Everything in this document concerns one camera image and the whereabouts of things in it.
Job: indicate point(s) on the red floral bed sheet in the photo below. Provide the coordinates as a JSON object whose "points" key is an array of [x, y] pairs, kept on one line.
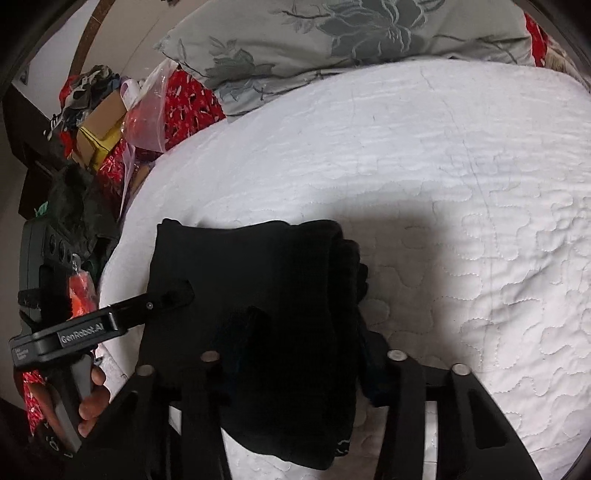
{"points": [[194, 106]]}

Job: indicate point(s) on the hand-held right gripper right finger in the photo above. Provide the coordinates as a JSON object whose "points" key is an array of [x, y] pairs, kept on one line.
{"points": [[369, 364]]}

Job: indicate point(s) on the cardboard box with yellow tape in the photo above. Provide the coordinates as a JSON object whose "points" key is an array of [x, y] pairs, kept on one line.
{"points": [[104, 115]]}

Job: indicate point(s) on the clear plastic bag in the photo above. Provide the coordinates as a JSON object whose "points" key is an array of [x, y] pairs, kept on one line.
{"points": [[147, 115]]}

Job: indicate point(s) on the black pants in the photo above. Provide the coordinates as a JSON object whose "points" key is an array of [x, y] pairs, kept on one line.
{"points": [[277, 286]]}

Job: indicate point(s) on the person's left hand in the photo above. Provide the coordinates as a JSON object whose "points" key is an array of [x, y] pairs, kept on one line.
{"points": [[92, 406]]}

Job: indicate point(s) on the orange plastic packet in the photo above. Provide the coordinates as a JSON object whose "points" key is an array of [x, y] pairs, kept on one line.
{"points": [[81, 295]]}

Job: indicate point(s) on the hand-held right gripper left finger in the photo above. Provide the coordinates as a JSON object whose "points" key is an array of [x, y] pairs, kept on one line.
{"points": [[233, 364]]}

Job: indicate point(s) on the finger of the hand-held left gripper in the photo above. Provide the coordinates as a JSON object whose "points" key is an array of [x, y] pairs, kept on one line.
{"points": [[147, 305]]}

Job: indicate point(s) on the white quilted bed cover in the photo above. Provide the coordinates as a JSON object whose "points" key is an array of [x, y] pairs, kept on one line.
{"points": [[415, 161]]}

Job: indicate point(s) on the brown wooden door frame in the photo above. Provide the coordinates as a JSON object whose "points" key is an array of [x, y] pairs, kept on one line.
{"points": [[87, 41]]}

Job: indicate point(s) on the dark fluffy cloth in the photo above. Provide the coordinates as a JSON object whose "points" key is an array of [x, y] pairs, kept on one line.
{"points": [[76, 203]]}

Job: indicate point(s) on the pile of patterned clothes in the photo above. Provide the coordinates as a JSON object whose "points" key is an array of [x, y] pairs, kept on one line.
{"points": [[87, 92]]}

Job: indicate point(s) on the grey floral pillow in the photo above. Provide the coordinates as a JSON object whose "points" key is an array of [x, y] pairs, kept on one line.
{"points": [[323, 41]]}

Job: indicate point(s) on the black box with round holes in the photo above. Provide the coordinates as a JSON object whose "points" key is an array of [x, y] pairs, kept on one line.
{"points": [[41, 277]]}

